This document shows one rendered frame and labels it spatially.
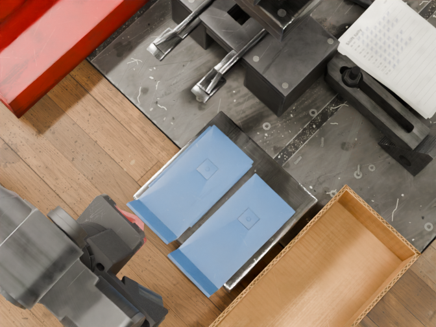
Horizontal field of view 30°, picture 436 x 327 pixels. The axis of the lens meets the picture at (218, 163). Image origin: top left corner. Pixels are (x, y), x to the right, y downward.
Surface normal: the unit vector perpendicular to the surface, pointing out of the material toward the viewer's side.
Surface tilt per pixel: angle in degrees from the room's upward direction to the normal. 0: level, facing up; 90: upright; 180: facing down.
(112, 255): 61
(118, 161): 0
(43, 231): 29
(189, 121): 0
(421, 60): 1
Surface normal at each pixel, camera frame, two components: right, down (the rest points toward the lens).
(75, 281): 0.01, -0.27
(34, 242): 0.39, 0.09
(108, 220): -0.31, 0.12
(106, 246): 0.65, -0.70
